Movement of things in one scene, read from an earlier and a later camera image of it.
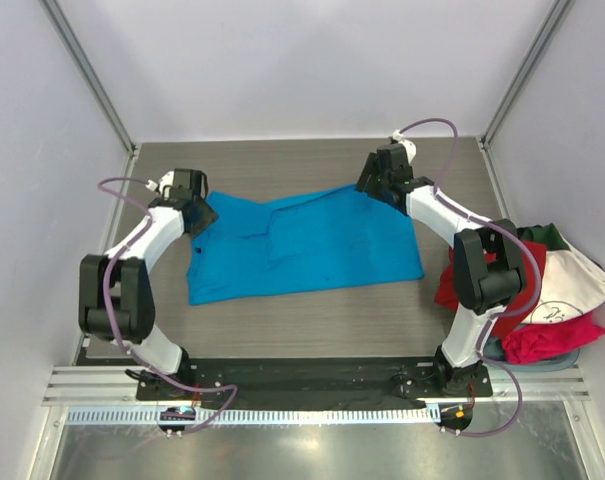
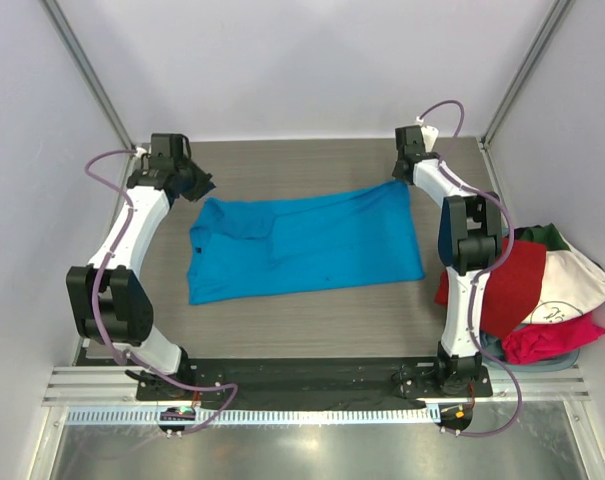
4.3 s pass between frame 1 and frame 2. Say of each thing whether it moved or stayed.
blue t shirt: stayed
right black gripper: moved
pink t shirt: stayed
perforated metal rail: stayed
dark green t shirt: stayed
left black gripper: moved
